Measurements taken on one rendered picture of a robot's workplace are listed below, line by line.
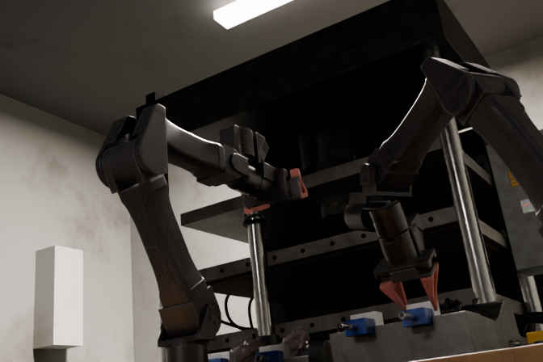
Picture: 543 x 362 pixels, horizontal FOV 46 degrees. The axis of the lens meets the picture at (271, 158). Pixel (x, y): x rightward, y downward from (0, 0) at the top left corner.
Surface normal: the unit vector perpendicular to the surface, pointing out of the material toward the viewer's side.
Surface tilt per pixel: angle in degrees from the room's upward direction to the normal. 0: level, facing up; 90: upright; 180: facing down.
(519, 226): 90
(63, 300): 90
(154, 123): 90
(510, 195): 90
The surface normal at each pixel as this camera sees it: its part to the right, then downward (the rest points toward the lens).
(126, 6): 0.11, 0.93
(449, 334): -0.53, -0.26
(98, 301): 0.85, -0.27
